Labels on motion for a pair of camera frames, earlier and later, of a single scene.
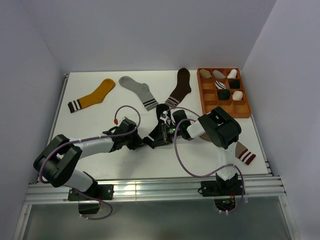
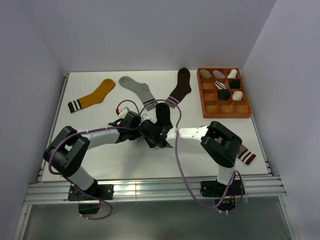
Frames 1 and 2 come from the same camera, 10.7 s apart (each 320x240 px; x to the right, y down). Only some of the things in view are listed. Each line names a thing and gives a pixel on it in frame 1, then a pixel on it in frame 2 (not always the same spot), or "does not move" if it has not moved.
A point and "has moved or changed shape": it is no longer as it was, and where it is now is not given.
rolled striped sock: [219, 85] does not move
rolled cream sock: [237, 95] does not move
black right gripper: [165, 133] -> [151, 145]
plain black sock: [223, 94] does not move
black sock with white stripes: [155, 138] has moved or changed shape
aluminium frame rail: [182, 189] does not move
